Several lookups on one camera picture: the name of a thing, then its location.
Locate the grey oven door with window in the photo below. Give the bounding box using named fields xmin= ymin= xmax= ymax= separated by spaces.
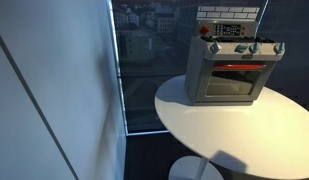
xmin=197 ymin=59 xmax=277 ymax=103

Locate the white brick pattern backsplash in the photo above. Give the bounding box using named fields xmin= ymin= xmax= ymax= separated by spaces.
xmin=196 ymin=5 xmax=261 ymax=20

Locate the grey toy stove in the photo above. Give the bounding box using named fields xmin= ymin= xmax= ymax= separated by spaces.
xmin=184 ymin=5 xmax=287 ymax=107

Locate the red round timer knob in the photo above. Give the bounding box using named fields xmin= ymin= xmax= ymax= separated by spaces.
xmin=199 ymin=25 xmax=211 ymax=36

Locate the white round table pedestal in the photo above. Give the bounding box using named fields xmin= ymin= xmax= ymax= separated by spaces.
xmin=168 ymin=155 xmax=226 ymax=180

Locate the red oven door handle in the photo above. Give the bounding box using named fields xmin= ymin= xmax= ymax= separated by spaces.
xmin=213 ymin=63 xmax=267 ymax=71

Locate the silver window frame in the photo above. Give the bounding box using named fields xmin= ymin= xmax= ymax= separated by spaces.
xmin=105 ymin=0 xmax=171 ymax=137

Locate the blue stove knob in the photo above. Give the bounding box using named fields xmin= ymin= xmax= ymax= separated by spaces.
xmin=234 ymin=43 xmax=250 ymax=54
xmin=273 ymin=41 xmax=286 ymax=55
xmin=248 ymin=41 xmax=261 ymax=55
xmin=209 ymin=41 xmax=222 ymax=55

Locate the black stove display panel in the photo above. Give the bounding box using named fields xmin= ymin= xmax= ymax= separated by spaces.
xmin=212 ymin=23 xmax=242 ymax=37

